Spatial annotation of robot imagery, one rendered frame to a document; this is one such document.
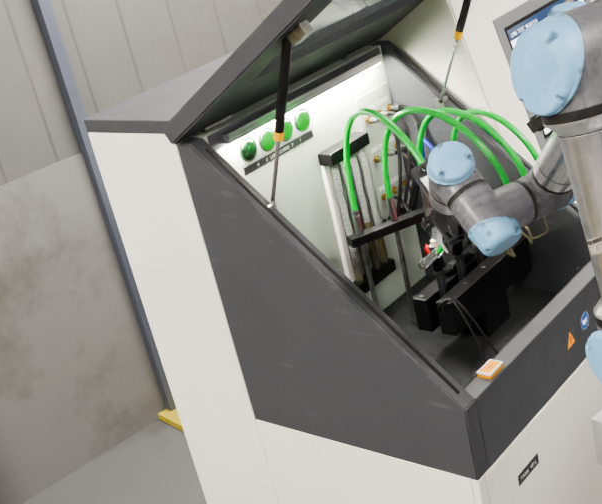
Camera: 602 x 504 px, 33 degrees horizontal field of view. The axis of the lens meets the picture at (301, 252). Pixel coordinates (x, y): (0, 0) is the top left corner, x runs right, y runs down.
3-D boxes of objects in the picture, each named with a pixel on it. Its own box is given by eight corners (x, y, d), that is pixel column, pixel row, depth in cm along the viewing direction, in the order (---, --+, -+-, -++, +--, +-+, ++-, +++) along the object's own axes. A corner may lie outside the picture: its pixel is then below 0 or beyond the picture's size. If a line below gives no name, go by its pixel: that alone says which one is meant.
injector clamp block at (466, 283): (462, 364, 220) (450, 303, 215) (424, 357, 227) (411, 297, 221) (535, 293, 243) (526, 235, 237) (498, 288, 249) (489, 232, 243)
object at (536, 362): (489, 469, 191) (475, 398, 185) (469, 464, 194) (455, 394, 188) (624, 315, 232) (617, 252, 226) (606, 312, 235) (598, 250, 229)
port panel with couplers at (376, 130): (391, 220, 246) (366, 99, 234) (380, 219, 248) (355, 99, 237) (420, 199, 255) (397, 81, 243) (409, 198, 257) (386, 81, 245)
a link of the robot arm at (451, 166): (445, 191, 161) (416, 152, 164) (446, 218, 171) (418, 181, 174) (487, 166, 161) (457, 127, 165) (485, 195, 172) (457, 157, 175)
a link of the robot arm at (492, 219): (548, 216, 162) (508, 165, 166) (493, 241, 157) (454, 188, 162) (531, 241, 168) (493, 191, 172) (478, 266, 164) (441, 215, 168)
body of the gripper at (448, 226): (447, 254, 186) (446, 230, 175) (422, 218, 189) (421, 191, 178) (482, 234, 187) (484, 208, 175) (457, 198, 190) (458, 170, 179)
